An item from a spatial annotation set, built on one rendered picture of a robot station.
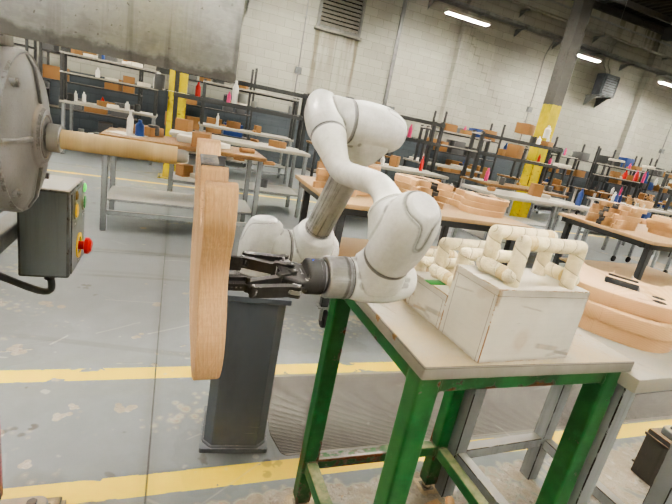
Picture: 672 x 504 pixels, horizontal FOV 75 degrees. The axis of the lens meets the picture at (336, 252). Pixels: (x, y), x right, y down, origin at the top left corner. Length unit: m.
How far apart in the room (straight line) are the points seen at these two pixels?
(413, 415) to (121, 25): 0.85
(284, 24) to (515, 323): 11.57
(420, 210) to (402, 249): 0.08
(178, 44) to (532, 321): 0.85
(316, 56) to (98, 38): 11.75
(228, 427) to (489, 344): 1.25
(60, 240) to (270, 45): 11.21
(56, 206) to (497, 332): 0.97
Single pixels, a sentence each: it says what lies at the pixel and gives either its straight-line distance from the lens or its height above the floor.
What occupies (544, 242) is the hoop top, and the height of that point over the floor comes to 1.20.
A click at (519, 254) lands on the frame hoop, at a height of 1.17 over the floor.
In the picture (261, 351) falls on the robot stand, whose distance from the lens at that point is 1.75.
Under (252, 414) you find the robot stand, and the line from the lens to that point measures 1.92.
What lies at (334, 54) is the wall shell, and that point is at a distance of 12.54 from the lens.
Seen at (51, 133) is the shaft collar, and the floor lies 1.26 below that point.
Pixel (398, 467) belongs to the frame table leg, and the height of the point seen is 0.67.
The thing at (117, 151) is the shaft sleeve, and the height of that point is 1.24.
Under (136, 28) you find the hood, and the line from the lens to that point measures 0.70.
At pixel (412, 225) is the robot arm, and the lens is 0.77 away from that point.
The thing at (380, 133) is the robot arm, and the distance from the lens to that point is 1.32.
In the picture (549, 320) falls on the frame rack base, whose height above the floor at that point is 1.03.
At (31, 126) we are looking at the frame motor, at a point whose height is 1.27.
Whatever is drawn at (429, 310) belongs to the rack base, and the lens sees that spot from 1.12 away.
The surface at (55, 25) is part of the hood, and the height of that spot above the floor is 1.41.
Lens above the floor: 1.36
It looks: 16 degrees down
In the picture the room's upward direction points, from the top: 11 degrees clockwise
